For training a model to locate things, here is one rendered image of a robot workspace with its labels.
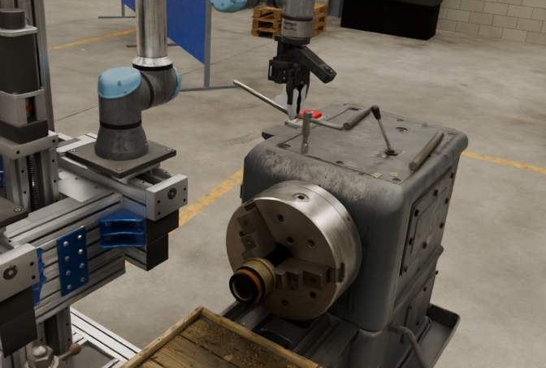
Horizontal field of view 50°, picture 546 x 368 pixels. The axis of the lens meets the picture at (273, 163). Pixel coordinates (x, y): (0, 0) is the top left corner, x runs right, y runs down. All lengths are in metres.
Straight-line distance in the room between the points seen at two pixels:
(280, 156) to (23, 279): 0.67
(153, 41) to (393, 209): 0.82
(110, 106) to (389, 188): 0.77
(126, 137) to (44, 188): 0.26
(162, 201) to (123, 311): 1.43
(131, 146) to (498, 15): 9.87
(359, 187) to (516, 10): 9.83
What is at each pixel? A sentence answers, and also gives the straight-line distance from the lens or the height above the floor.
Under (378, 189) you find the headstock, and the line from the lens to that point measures 1.39.
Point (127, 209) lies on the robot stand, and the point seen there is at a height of 1.03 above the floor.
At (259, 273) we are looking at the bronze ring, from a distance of 1.27.
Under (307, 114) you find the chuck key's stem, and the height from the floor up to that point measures 1.36.
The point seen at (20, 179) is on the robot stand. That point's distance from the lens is 1.61.
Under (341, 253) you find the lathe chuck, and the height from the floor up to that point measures 1.15.
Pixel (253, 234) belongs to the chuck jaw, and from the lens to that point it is 1.32.
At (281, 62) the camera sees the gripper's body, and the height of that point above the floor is 1.49.
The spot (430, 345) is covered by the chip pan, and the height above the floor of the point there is 0.54.
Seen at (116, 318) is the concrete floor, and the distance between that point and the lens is 2.96.
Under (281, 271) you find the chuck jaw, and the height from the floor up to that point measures 1.11.
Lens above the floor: 1.84
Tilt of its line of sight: 24 degrees down
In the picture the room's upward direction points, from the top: 4 degrees clockwise
